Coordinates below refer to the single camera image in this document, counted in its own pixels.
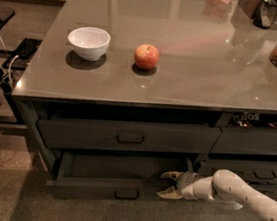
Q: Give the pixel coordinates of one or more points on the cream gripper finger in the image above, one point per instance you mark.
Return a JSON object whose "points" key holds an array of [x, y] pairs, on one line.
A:
{"points": [[171, 175], [170, 193]]}

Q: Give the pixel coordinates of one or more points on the red apple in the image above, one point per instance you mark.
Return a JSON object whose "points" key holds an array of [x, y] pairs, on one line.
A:
{"points": [[146, 56]]}

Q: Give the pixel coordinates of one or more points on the black coffee pot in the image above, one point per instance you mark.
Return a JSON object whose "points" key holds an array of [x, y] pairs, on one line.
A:
{"points": [[266, 14]]}

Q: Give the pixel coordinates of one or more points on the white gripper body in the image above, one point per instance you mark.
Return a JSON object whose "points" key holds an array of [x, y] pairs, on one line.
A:
{"points": [[187, 185]]}

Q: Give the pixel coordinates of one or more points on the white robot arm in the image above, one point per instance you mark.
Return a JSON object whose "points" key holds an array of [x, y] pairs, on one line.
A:
{"points": [[223, 188]]}

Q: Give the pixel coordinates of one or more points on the white ceramic bowl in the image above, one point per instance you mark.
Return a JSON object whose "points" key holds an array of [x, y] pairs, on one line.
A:
{"points": [[89, 43]]}

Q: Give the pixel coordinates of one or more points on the dark drawer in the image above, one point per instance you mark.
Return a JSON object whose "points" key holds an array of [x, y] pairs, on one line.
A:
{"points": [[247, 141], [268, 190], [125, 135], [111, 177], [252, 171]]}

